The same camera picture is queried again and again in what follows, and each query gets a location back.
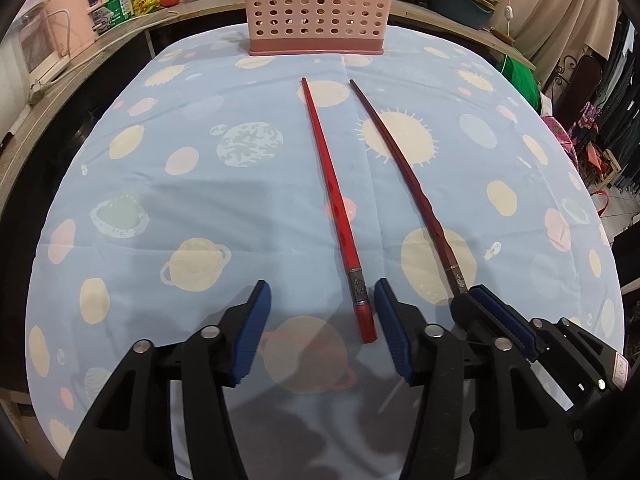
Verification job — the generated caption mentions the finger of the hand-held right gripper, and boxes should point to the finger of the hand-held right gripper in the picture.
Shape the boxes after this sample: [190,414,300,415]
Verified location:
[449,293,497,352]
[469,284,546,362]

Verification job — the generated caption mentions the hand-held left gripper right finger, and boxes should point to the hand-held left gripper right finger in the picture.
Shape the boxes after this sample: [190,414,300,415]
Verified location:
[373,278,577,480]

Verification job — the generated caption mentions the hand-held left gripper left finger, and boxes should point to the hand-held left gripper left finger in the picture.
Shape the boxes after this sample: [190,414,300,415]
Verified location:
[57,279,273,480]

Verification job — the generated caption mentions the red chopstick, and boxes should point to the red chopstick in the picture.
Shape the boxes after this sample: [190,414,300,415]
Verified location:
[300,76,378,345]

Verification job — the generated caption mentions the dark maroon chopstick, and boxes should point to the dark maroon chopstick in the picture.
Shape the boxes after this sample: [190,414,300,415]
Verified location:
[348,78,471,297]

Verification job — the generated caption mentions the pink perforated utensil holder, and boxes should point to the pink perforated utensil holder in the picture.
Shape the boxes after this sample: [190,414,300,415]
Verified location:
[241,0,396,58]

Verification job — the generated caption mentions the pink patterned bag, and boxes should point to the pink patterned bag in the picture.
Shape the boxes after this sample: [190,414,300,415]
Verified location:
[546,114,582,157]

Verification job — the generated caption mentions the green bag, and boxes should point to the green bag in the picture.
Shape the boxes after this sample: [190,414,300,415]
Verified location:
[499,52,544,114]

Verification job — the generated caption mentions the black metal chair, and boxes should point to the black metal chair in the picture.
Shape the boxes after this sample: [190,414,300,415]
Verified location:
[546,51,617,127]

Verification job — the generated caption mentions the hanging dark clothes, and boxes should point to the hanging dark clothes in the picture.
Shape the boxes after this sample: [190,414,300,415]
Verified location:
[594,9,640,188]

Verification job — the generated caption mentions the grey wood-grain shelf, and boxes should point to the grey wood-grain shelf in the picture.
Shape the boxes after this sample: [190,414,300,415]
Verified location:
[0,14,152,213]

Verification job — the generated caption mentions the blue basin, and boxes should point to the blue basin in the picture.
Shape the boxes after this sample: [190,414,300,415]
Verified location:
[424,0,499,32]

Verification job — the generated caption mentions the beige curtain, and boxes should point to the beige curtain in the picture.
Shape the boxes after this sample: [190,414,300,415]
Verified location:
[481,0,622,67]

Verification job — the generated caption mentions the beige countertop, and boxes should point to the beige countertop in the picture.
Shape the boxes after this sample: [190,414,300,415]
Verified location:
[126,0,537,70]

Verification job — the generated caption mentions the white countertop appliance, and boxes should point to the white countertop appliance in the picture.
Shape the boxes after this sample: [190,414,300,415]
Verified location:
[14,4,72,79]

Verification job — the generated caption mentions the green canister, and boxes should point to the green canister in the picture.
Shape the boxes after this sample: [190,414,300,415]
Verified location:
[92,0,134,32]

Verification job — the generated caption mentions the pink kitchen appliance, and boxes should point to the pink kitchen appliance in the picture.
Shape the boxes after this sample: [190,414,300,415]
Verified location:
[29,0,114,52]

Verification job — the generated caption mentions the white cord with switch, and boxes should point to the white cord with switch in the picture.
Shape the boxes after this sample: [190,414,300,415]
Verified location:
[501,0,520,47]

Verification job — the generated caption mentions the white power cable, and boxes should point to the white power cable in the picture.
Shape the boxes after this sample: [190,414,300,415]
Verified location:
[26,9,182,107]

